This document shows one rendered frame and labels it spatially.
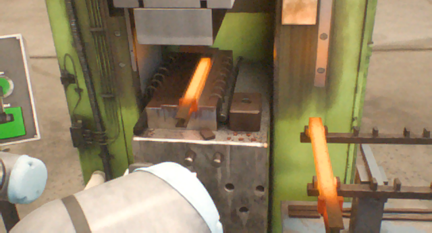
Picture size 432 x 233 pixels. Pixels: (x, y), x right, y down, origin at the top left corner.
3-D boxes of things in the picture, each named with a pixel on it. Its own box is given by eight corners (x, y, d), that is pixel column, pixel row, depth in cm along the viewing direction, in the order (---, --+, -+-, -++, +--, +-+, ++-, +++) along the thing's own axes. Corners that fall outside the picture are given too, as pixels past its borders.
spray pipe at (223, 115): (227, 123, 130) (227, 113, 129) (217, 122, 131) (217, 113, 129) (239, 72, 160) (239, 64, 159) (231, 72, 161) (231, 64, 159)
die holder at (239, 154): (265, 265, 146) (267, 144, 125) (146, 256, 152) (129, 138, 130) (271, 161, 195) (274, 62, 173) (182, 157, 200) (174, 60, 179)
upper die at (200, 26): (212, 45, 120) (211, 9, 115) (137, 44, 123) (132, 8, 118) (231, -1, 156) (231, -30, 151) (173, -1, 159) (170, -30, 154)
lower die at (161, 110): (217, 130, 132) (215, 104, 128) (148, 127, 135) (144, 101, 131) (233, 69, 168) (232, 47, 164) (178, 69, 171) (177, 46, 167)
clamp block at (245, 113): (259, 132, 130) (260, 111, 127) (229, 131, 131) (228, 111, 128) (262, 111, 141) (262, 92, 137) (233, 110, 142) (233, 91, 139)
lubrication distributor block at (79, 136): (92, 156, 156) (84, 120, 150) (73, 155, 157) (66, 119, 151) (95, 150, 159) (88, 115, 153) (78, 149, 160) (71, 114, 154)
